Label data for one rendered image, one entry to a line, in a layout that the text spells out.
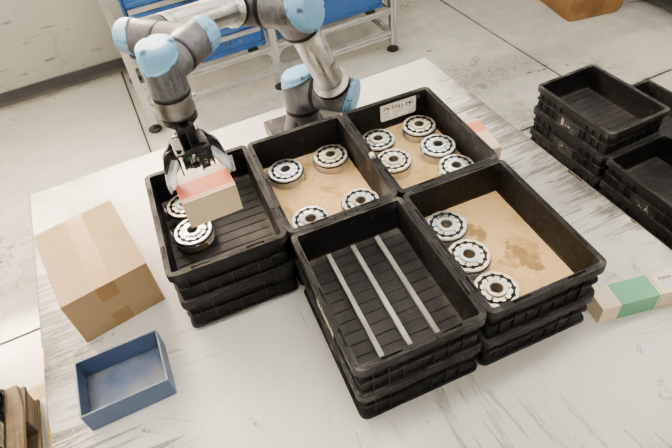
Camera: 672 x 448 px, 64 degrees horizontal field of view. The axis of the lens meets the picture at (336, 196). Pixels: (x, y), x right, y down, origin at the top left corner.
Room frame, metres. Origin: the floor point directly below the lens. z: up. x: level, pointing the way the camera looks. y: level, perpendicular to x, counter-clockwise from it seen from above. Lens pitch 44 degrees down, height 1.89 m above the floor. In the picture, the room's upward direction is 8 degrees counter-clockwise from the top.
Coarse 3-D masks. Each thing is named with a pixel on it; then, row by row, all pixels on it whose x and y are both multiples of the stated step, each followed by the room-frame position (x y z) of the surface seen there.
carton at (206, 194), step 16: (192, 176) 0.93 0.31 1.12; (208, 176) 0.92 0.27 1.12; (224, 176) 0.91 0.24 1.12; (192, 192) 0.87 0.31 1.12; (208, 192) 0.87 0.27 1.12; (224, 192) 0.87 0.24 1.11; (192, 208) 0.84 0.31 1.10; (208, 208) 0.86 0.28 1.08; (224, 208) 0.87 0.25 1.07; (240, 208) 0.88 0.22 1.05; (192, 224) 0.84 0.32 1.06
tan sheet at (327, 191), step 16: (304, 160) 1.28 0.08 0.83; (320, 176) 1.20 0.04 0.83; (336, 176) 1.19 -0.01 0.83; (352, 176) 1.18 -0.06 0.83; (288, 192) 1.15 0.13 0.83; (304, 192) 1.14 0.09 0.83; (320, 192) 1.13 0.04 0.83; (336, 192) 1.12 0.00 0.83; (288, 208) 1.08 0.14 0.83; (336, 208) 1.06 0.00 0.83
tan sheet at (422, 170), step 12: (396, 132) 1.36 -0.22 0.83; (396, 144) 1.30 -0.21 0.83; (408, 144) 1.29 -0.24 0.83; (420, 144) 1.28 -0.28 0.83; (420, 156) 1.23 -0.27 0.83; (420, 168) 1.17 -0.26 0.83; (432, 168) 1.17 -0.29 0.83; (396, 180) 1.14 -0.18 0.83; (408, 180) 1.13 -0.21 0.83; (420, 180) 1.12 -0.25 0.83
